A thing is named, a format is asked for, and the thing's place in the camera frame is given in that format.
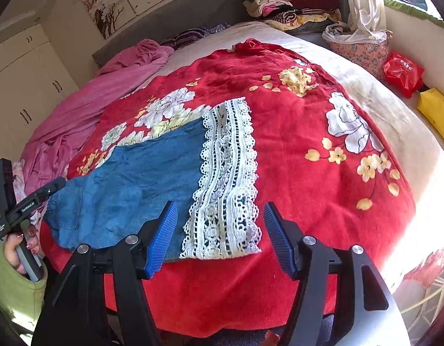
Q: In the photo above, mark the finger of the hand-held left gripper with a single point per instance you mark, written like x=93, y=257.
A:
x=52, y=186

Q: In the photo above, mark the white curtain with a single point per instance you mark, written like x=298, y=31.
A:
x=359, y=0

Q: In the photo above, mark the cream wardrobe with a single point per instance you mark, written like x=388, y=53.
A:
x=27, y=79

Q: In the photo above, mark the purple striped pillow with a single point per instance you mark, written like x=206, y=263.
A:
x=184, y=38

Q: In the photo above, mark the denim pants with lace trim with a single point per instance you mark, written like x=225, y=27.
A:
x=135, y=187

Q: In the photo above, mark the red floral blanket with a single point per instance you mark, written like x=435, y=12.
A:
x=297, y=151

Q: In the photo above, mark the red plastic bag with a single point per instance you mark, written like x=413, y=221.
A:
x=402, y=72

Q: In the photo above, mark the pink bed sheet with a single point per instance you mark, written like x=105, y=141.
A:
x=81, y=108

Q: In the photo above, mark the grey cloth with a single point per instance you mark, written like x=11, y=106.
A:
x=351, y=34

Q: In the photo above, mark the grey bed headboard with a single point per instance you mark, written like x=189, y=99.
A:
x=171, y=21

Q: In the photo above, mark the person's left forearm green sleeve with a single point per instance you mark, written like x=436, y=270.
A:
x=13, y=295

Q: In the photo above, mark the green window sill cloth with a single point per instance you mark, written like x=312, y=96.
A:
x=413, y=10

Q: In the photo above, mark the yellow bag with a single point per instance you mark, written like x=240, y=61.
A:
x=436, y=111

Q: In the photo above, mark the stack of folded clothes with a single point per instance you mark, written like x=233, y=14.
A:
x=297, y=3

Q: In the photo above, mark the small floral pillow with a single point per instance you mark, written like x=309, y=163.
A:
x=218, y=27

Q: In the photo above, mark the floral fabric basket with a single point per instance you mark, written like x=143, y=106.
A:
x=362, y=59

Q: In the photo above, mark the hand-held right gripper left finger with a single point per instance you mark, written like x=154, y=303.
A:
x=160, y=238

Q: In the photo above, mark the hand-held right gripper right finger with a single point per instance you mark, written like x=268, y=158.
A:
x=279, y=238

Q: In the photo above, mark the person's left hand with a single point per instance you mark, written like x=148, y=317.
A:
x=11, y=254

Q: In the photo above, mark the tree wall painting panel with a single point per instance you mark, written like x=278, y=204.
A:
x=106, y=7

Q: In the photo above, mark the pale floral cloth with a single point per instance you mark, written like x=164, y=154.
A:
x=22, y=191

